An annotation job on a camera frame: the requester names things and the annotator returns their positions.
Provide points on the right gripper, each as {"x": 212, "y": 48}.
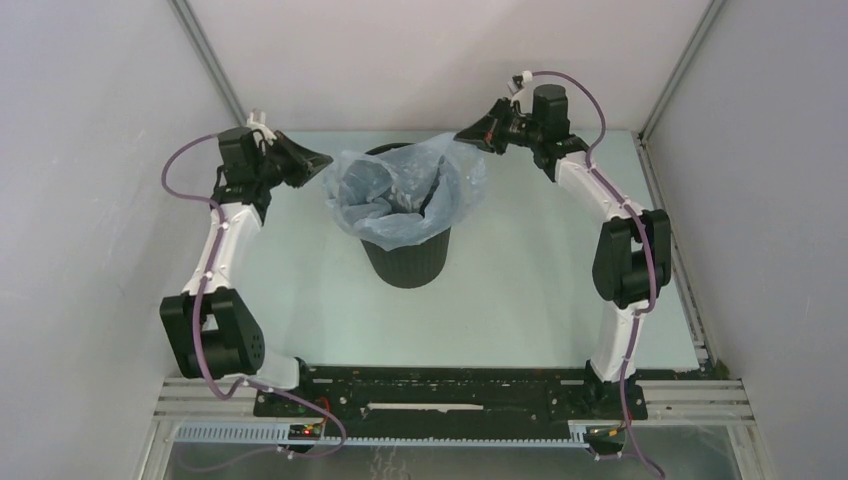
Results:
{"x": 489, "y": 132}

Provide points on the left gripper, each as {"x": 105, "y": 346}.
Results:
{"x": 312, "y": 163}

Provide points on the blue plastic trash bag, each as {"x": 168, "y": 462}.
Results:
{"x": 407, "y": 195}

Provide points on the black trash bin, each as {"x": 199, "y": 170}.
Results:
{"x": 410, "y": 267}

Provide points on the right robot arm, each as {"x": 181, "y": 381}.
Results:
{"x": 632, "y": 260}

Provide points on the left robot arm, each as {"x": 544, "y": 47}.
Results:
{"x": 211, "y": 331}

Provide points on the small circuit board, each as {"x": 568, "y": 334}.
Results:
{"x": 305, "y": 432}

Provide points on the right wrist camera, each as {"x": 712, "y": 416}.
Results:
{"x": 519, "y": 86}

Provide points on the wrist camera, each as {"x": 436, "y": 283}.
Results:
{"x": 519, "y": 86}
{"x": 255, "y": 122}

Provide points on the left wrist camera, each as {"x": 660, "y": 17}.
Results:
{"x": 255, "y": 122}

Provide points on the right corner frame post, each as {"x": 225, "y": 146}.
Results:
{"x": 703, "y": 28}

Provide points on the corner frame post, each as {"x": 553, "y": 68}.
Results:
{"x": 703, "y": 28}
{"x": 205, "y": 51}

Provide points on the left corner frame post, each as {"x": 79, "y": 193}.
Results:
{"x": 205, "y": 51}

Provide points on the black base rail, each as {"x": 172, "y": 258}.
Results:
{"x": 476, "y": 406}

